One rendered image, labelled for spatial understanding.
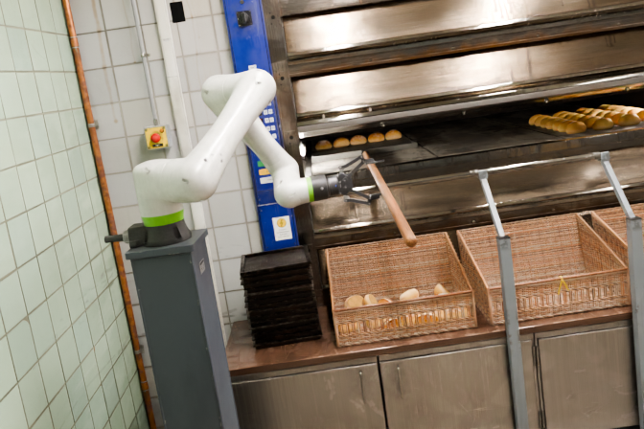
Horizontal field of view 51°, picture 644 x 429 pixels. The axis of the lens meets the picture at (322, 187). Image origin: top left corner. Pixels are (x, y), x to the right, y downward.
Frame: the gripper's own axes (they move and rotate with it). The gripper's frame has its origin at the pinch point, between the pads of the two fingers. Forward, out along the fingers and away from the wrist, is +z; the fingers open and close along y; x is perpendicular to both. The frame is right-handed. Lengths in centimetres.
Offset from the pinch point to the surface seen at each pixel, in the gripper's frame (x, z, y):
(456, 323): -6, 21, 61
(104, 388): -24, -119, 66
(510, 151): -46, 67, 2
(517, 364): 5, 39, 78
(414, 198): -51, 22, 16
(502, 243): 9.5, 38.3, 30.6
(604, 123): -56, 117, -3
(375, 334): -9, -11, 61
